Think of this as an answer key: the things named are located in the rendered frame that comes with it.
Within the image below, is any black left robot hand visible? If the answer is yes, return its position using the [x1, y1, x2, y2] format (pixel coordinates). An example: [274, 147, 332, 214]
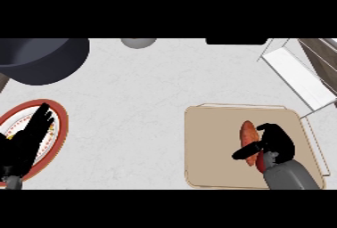
[0, 102, 57, 179]

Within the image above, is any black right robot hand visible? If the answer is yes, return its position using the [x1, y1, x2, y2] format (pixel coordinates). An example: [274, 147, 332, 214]
[231, 123, 298, 165]

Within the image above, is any orange sweet potato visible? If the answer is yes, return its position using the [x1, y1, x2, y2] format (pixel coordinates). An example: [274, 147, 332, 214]
[239, 119, 267, 174]

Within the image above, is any beige tray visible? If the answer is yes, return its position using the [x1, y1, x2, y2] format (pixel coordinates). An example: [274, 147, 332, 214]
[184, 102, 332, 191]

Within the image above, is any red-rimmed white plate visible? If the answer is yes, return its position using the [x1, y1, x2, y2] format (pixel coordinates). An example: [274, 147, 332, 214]
[0, 98, 70, 188]

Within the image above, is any dark grey pot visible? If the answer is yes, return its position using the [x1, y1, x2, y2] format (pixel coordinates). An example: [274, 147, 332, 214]
[0, 38, 91, 86]

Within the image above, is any grey round object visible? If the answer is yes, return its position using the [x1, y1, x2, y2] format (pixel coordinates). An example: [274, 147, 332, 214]
[120, 38, 159, 50]

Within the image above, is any white wire tiered shelf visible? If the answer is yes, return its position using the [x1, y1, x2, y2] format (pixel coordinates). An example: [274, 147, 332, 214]
[256, 38, 337, 119]

